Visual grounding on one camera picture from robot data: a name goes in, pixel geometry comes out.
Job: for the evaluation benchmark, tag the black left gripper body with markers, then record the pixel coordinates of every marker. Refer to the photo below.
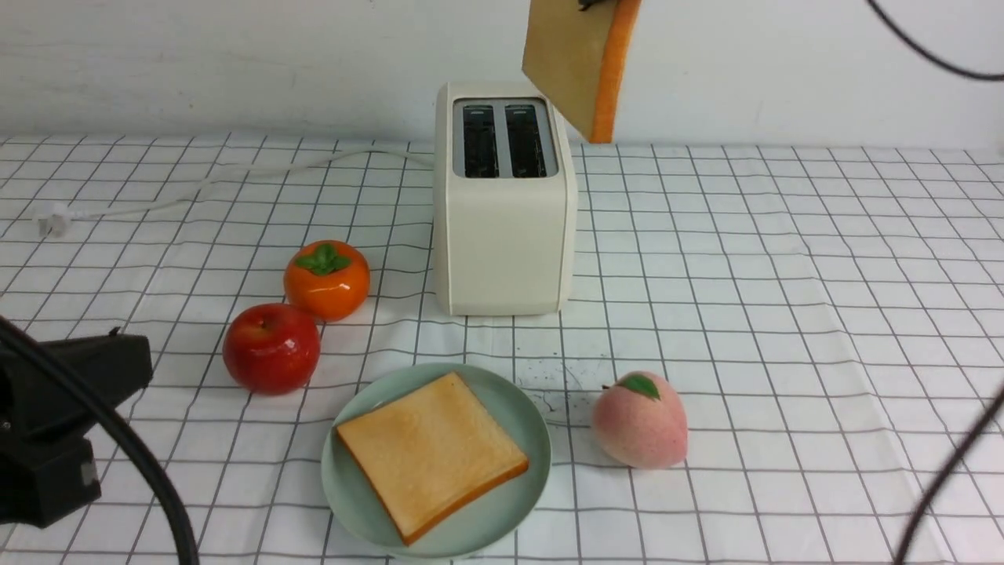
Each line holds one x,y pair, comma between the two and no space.
48,467

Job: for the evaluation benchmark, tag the toasted bread slice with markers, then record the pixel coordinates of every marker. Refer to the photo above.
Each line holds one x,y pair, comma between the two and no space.
574,54
431,452

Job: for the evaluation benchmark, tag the red apple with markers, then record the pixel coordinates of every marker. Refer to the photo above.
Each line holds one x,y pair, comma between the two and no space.
272,349

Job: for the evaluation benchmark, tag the orange persimmon with green leaf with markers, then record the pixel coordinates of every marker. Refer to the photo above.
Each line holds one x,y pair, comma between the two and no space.
328,279

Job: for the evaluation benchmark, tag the light green round plate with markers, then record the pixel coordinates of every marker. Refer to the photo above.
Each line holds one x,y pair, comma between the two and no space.
476,526

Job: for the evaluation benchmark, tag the cream white toaster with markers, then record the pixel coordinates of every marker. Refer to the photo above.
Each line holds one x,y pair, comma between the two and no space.
505,202

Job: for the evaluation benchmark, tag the pink peach with leaf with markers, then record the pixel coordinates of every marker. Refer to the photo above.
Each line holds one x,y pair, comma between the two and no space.
641,422

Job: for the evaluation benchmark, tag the white grid-pattern tablecloth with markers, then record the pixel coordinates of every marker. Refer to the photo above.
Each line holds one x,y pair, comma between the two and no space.
832,320

